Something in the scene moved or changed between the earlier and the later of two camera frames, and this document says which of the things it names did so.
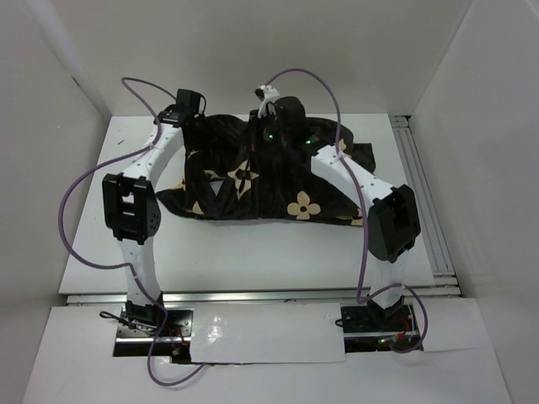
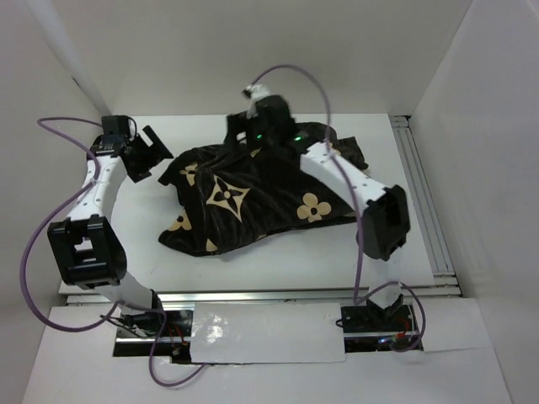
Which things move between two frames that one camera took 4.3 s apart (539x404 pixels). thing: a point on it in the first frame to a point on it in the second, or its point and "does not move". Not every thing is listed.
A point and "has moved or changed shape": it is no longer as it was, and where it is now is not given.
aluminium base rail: [245, 298] does not move
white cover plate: [258, 332] does not move
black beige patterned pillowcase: [225, 176] has moved or changed shape
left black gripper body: [194, 116] to [143, 155]
